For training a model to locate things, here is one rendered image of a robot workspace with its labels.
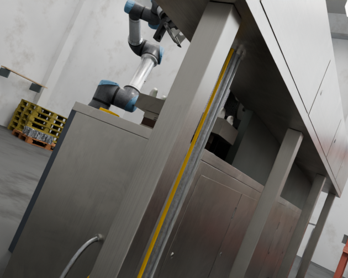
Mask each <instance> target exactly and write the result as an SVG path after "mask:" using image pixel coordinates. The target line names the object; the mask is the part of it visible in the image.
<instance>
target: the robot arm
mask: <svg viewBox="0 0 348 278"><path fill-rule="evenodd" d="M150 1H151V3H152V7H151V8H149V7H147V6H144V5H142V4H140V3H137V2H135V1H132V0H127V2H126V3H125V6H124V12H125V13H127V14H129V35H128V44H129V46H130V48H131V50H132V51H133V53H135V54H136V55H138V56H140V57H141V62H140V64H139V66H138V68H137V69H136V71H135V73H134V75H133V77H132V78H131V80H130V82H129V84H128V85H125V86H124V88H121V87H120V86H119V84H118V83H116V82H113V81H110V80H106V79H103V80H101V81H100V83H99V85H98V86H97V89H96V91H95V93H94V96H93V98H92V100H91V102H90V103H89V104H88V106H91V107H93V108H96V109H100V108H104V109H107V110H109V108H110V106H111V105H114V106H116V107H118V108H121V109H123V110H125V111H128V112H130V113H132V112H134V111H135V110H136V109H137V107H135V106H134V105H135V103H136V100H137V98H138V96H139V94H140V91H141V89H142V87H143V85H144V84H145V82H146V80H147V78H148V76H149V74H150V72H151V70H152V68H153V67H156V66H157V65H160V64H161V61H162V58H163V55H164V50H165V49H164V48H163V47H162V46H160V45H157V44H154V43H153V42H150V41H148V40H145V39H143V37H142V35H141V20H144V21H146V22H148V26H149V27H150V28H151V29H155V30H156V32H155V34H154V36H153V39H155V40H156V41H157V42H160V41H161V40H162V38H163V36H164V34H165V32H166V31H167V32H168V34H169V35H170V37H171V39H172V40H173V42H174V43H176V44H177V46H178V47H180V48H181V47H182V46H181V43H182V41H183V40H184V39H185V38H186V37H185V36H184V35H180V32H181V31H180V30H179V29H178V27H176V26H175V24H174V23H173V22H172V20H171V19H170V18H169V17H168V16H167V15H166V13H165V12H164V11H163V10H162V9H161V8H160V6H159V5H158V4H157V3H156V2H155V0H150Z"/></svg>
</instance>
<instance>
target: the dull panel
mask: <svg viewBox="0 0 348 278"><path fill-rule="evenodd" d="M237 130H238V135H237V137H236V139H235V142H234V144H233V146H232V145H231V146H230V148H229V151H228V154H227V155H226V158H225V162H227V163H228V164H230V165H232V166H233V167H234V168H236V169H238V170H239V171H241V172H243V173H244V174H246V175H247V176H249V177H250V178H252V179H253V180H255V181H257V182H258V183H260V184H261V185H263V186H265V184H266V181H267V178H268V176H269V174H270V171H271V169H272V166H273V164H274V162H275V159H276V157H277V154H278V151H279V149H280V146H281V145H280V143H279V142H278V141H277V140H276V138H275V137H274V135H273V134H272V133H271V132H270V131H269V129H268V128H267V127H266V126H265V124H264V123H263V122H262V121H261V119H260V118H259V117H258V116H257V115H256V113H255V112H254V111H252V110H249V109H246V110H245V112H244V115H243V117H242V119H241V122H240V125H239V127H238V129H237ZM311 187H312V183H311V182H310V181H309V180H308V178H307V177H306V176H305V175H304V173H303V172H302V171H301V170H300V168H299V167H298V166H297V165H296V163H295V162H293V164H292V167H291V169H290V172H289V175H288V177H287V180H286V182H285V184H284V187H283V189H282V192H281V194H280V197H282V198H284V199H285V200H287V201H288V202H290V203H291V204H293V205H294V206H296V207H298V208H299V209H301V210H302V209H303V206H304V204H305V201H306V199H307V197H308V194H309V191H310V188H311Z"/></svg>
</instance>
